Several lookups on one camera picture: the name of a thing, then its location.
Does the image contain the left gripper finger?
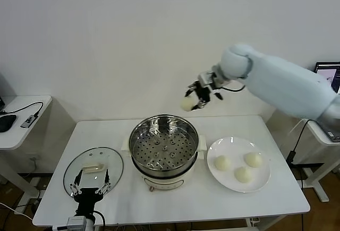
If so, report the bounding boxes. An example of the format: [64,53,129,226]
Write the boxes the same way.
[95,168,112,195]
[69,169,82,197]

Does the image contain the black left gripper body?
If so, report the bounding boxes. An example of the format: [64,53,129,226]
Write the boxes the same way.
[73,187,105,218]

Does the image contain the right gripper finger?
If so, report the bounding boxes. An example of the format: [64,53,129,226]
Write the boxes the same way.
[191,100,209,112]
[185,81,200,97]

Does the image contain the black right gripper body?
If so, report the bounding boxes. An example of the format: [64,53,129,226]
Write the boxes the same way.
[194,81,214,104]

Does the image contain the white steamed baozi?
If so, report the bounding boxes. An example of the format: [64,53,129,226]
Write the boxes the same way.
[214,155,232,172]
[180,95,196,112]
[234,166,253,184]
[244,152,264,168]

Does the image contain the glass lid with cream handle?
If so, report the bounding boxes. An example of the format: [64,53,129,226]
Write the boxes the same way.
[63,147,124,198]

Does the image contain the steel steamer pot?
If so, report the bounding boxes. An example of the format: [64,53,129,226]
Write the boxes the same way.
[121,134,207,193]

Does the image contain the stainless steel steamer basket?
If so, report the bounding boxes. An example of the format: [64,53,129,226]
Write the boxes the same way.
[129,114,199,173]

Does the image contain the white round plate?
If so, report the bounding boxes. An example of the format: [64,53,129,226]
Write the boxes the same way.
[207,136,271,193]

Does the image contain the black computer mouse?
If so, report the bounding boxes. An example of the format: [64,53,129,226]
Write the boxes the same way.
[0,114,18,133]

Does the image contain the white side table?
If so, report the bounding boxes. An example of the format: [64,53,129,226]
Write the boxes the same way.
[302,119,340,203]
[0,95,54,199]

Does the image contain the grey open laptop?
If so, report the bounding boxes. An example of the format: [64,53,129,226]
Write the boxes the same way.
[314,61,340,143]

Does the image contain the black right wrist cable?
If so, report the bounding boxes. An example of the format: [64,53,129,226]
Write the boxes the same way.
[212,83,247,101]

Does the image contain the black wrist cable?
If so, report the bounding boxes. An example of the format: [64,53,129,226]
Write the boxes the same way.
[91,210,106,227]
[212,83,247,101]

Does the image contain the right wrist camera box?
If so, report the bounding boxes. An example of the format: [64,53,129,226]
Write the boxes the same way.
[198,71,217,87]

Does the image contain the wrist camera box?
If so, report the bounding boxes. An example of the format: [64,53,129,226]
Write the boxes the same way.
[198,71,217,87]
[66,216,88,231]

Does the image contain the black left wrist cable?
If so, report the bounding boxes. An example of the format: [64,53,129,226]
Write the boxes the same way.
[91,210,106,227]

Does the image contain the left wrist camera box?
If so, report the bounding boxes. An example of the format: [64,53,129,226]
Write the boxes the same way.
[66,216,88,231]

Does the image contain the usb hub with black cable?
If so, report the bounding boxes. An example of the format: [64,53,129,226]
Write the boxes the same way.
[0,101,45,130]

